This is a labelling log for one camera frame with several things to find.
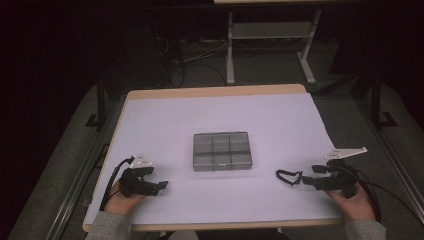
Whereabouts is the wooden table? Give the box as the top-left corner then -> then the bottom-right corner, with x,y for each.
82,83 -> 345,233

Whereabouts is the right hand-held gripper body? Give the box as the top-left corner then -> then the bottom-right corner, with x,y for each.
324,146 -> 360,200

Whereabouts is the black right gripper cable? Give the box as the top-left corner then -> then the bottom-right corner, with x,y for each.
346,164 -> 424,225

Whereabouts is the white paper sheet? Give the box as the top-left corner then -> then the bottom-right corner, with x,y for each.
84,92 -> 343,226

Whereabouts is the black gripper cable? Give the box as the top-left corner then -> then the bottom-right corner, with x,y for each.
98,156 -> 136,212
346,164 -> 424,225

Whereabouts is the person's right hand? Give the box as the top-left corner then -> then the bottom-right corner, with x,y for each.
324,182 -> 377,222

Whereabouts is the floor cables bundle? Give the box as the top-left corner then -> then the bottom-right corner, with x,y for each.
156,34 -> 231,90

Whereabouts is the clear plastic compartment box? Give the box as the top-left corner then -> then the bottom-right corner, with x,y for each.
192,131 -> 254,173

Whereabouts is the person's left hand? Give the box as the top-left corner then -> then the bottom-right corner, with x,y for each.
104,180 -> 148,217

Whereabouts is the black metal stand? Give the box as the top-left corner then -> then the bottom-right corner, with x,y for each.
369,68 -> 399,130
84,82 -> 108,130

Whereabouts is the black hair tie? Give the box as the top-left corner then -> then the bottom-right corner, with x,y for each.
275,169 -> 304,187

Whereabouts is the aluminium floor rail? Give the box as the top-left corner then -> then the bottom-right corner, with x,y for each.
42,98 -> 113,240
352,94 -> 424,219

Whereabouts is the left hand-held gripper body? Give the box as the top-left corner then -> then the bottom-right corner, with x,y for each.
118,152 -> 158,198

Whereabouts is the white metal desk frame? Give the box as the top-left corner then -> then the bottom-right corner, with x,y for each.
213,0 -> 324,86

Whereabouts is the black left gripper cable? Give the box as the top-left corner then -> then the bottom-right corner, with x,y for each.
98,156 -> 136,212

